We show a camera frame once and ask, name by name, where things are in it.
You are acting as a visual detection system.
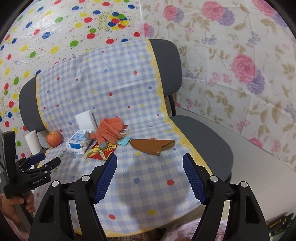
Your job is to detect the white milk carton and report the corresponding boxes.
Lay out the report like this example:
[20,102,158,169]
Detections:
[66,130,92,154]

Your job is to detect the red yellow snack packet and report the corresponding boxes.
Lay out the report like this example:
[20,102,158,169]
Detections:
[84,142,118,161]

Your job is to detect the orange knit glove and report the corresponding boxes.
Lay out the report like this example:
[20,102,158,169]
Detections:
[86,117,125,149]

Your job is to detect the brown leather pouch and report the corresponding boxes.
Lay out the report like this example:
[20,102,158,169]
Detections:
[129,138,176,156]

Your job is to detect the left hand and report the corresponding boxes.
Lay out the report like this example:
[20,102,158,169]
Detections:
[0,191,36,224]

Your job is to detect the black object on floor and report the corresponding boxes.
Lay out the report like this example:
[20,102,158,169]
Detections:
[267,213,294,237]

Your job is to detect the white toilet paper roll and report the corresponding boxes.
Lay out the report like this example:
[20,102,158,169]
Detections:
[25,130,42,155]

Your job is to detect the red apple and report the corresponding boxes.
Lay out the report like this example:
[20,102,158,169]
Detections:
[46,132,63,148]

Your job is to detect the grey office chair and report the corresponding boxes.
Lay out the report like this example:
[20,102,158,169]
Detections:
[18,39,234,183]

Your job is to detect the blue checked cloth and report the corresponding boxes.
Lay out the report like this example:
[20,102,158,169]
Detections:
[36,40,206,237]

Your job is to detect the balloon print plastic sheet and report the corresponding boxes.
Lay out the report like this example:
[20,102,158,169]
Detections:
[1,1,155,159]

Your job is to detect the floral print sheet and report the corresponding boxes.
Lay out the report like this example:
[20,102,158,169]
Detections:
[140,1,295,169]

